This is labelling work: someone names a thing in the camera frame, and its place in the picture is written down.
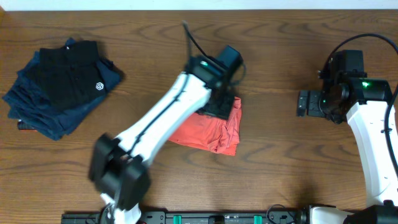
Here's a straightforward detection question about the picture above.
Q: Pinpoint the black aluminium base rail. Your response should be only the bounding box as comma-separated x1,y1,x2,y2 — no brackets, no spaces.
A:
60,205,310,224

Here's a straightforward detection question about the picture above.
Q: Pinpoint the black polo shirt with logo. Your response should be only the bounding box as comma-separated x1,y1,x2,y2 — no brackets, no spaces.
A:
26,40,106,111

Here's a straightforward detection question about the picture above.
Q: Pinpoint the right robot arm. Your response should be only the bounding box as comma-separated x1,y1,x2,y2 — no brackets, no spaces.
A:
296,50,397,223

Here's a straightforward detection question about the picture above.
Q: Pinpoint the red printed t-shirt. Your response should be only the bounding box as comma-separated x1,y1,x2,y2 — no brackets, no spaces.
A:
169,97,243,156

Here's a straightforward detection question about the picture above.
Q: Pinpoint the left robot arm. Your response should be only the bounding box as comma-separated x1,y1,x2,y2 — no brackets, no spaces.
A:
88,45,243,223

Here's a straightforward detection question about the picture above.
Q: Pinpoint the navy folded shirts stack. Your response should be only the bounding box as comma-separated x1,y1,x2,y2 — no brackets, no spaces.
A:
3,38,121,141

